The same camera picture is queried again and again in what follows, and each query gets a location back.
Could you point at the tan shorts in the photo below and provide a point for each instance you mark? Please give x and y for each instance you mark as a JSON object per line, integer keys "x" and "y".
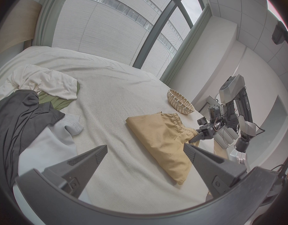
{"x": 158, "y": 135}

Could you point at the bed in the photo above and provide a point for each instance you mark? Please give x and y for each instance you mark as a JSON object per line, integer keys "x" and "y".
{"x": 111, "y": 90}

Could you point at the pale blue garment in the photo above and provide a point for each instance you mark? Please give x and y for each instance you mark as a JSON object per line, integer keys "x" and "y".
{"x": 45, "y": 144}

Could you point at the green garment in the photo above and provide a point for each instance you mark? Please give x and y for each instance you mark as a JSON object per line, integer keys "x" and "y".
{"x": 57, "y": 102}

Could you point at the grey-green curtain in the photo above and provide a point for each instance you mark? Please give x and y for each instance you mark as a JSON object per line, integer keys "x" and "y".
{"x": 44, "y": 15}

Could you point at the white garment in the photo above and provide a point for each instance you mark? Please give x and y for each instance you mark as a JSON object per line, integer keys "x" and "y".
{"x": 52, "y": 83}

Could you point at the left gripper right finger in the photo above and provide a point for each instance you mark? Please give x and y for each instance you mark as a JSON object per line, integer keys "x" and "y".
{"x": 216, "y": 172}

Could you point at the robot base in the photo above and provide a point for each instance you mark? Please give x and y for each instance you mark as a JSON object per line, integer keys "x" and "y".
{"x": 228, "y": 137}

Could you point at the grey small table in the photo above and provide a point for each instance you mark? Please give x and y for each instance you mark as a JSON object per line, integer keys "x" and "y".
{"x": 212, "y": 100}

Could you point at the black T-shirt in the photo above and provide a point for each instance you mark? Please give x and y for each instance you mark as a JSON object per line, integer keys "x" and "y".
{"x": 14, "y": 125}

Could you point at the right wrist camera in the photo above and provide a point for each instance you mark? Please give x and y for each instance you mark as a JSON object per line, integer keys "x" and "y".
{"x": 201, "y": 121}

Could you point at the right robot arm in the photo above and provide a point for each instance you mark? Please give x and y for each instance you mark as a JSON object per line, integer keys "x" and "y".
{"x": 232, "y": 88}

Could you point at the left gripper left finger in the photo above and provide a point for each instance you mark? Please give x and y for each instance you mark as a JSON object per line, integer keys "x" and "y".
{"x": 75, "y": 172}

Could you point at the round woven basket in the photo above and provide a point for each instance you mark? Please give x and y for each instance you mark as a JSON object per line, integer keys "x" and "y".
{"x": 179, "y": 101}

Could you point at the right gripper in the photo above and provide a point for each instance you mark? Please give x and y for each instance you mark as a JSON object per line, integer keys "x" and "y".
{"x": 206, "y": 131}

